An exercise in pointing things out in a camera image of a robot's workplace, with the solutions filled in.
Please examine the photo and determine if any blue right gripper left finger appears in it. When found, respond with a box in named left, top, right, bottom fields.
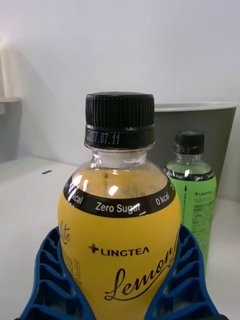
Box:
left=14, top=226, right=96, bottom=320

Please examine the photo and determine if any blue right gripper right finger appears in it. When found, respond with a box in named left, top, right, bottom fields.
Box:
left=143, top=224, right=227, bottom=320

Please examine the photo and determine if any yellow label plastic bottle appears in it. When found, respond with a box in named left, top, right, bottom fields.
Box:
left=57, top=91, right=181, bottom=320

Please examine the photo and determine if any green label plastic bottle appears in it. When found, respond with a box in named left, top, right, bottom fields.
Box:
left=163, top=129, right=217, bottom=277

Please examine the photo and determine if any grey plastic waste bin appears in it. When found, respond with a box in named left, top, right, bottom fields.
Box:
left=152, top=102, right=238, bottom=195

